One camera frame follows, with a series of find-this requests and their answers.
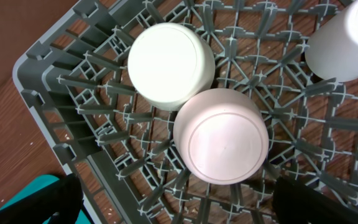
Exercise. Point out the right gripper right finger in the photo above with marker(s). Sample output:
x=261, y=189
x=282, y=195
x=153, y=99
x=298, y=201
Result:
x=294, y=202

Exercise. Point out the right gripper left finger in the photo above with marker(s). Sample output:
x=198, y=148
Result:
x=59, y=202

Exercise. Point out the white cup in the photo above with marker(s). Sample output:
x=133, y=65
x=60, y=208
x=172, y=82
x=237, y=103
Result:
x=333, y=49

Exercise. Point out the pale green bowl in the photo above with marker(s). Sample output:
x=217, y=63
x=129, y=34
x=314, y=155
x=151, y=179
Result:
x=168, y=64

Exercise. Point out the grey dishwasher rack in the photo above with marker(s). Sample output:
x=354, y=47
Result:
x=75, y=83

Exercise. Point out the teal serving tray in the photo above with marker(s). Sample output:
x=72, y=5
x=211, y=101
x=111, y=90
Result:
x=37, y=184

